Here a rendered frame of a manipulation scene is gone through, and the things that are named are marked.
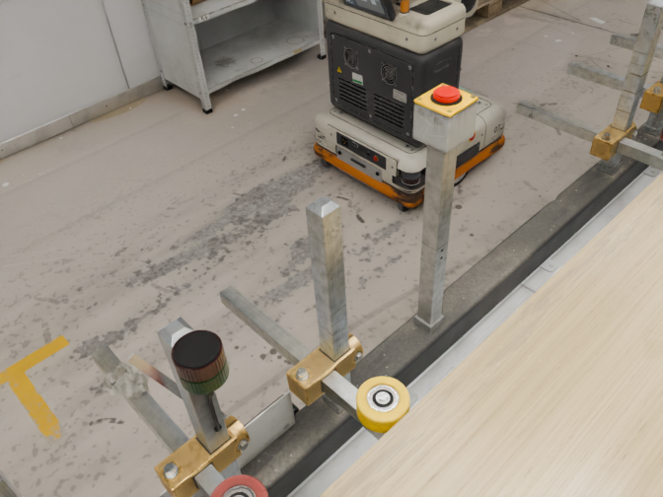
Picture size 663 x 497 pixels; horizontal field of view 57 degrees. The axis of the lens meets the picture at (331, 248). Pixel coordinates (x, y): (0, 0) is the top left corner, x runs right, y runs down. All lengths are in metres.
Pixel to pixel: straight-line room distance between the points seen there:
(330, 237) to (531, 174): 2.17
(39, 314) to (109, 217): 0.58
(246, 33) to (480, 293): 2.98
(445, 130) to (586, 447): 0.49
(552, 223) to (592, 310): 0.50
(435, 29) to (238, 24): 1.93
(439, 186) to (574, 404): 0.39
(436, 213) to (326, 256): 0.27
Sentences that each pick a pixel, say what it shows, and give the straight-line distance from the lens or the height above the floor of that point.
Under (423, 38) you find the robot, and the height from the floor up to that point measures 0.76.
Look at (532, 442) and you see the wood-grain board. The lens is 0.93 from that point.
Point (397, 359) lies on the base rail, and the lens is 1.24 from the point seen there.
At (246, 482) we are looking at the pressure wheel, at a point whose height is 0.91.
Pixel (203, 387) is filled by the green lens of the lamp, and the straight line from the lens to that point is 0.75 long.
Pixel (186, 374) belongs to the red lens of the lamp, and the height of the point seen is 1.12.
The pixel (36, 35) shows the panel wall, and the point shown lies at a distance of 3.47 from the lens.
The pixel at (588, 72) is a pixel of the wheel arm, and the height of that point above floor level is 0.84.
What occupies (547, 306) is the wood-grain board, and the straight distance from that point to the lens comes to 1.09.
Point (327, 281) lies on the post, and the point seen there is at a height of 1.04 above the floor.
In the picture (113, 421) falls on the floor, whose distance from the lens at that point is 2.15.
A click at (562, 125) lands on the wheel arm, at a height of 0.81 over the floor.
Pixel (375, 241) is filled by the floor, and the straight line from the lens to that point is 2.52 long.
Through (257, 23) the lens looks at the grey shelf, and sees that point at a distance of 4.12.
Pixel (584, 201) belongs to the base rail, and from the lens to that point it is 1.67.
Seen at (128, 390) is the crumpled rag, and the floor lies 0.87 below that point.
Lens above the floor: 1.69
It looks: 42 degrees down
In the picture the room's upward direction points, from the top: 4 degrees counter-clockwise
